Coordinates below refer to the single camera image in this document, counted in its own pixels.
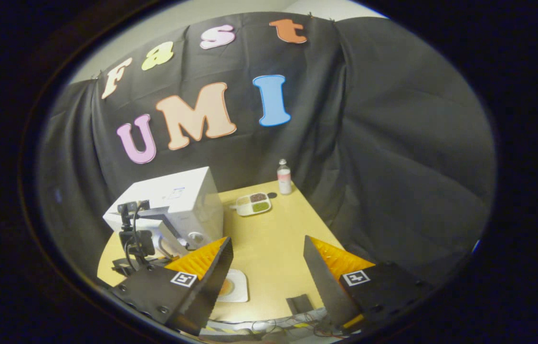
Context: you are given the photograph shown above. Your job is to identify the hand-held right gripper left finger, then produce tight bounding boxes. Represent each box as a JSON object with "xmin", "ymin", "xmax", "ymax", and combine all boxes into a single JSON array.
[{"xmin": 108, "ymin": 236, "xmax": 234, "ymax": 336}]

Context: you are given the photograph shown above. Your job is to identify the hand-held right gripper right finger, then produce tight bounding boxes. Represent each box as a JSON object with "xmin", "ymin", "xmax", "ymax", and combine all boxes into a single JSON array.
[{"xmin": 303, "ymin": 235, "xmax": 436, "ymax": 335}]

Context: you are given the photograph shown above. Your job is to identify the white microwave oven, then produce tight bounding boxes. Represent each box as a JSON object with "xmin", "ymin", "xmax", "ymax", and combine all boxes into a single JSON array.
[{"xmin": 103, "ymin": 166, "xmax": 224, "ymax": 261}]

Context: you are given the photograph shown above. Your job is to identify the white square plate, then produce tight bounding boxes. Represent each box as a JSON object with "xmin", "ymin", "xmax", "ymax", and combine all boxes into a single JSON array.
[{"xmin": 216, "ymin": 269, "xmax": 249, "ymax": 303}]

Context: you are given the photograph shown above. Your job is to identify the dark grey flat block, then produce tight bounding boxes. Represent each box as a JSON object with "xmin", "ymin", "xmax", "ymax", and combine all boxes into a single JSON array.
[{"xmin": 286, "ymin": 294, "xmax": 315, "ymax": 316}]

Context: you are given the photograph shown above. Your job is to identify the yellow black striped tape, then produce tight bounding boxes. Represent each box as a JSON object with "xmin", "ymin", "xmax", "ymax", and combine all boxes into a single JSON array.
[{"xmin": 204, "ymin": 325, "xmax": 250, "ymax": 336}]

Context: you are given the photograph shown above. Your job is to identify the white divided tray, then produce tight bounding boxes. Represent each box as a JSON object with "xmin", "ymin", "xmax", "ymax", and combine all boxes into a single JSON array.
[{"xmin": 230, "ymin": 192, "xmax": 272, "ymax": 217}]

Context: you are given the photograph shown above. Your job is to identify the clear bottle with pink label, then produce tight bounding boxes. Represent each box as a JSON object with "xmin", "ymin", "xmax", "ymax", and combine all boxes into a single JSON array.
[{"xmin": 277, "ymin": 159, "xmax": 293, "ymax": 195}]

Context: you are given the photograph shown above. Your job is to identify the black backdrop cloth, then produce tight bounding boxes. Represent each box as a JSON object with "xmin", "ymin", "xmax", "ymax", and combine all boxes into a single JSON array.
[{"xmin": 37, "ymin": 12, "xmax": 496, "ymax": 287}]

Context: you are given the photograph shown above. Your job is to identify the thin tangled cables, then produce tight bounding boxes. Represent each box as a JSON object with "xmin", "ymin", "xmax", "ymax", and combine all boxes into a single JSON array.
[{"xmin": 211, "ymin": 310, "xmax": 346, "ymax": 338}]

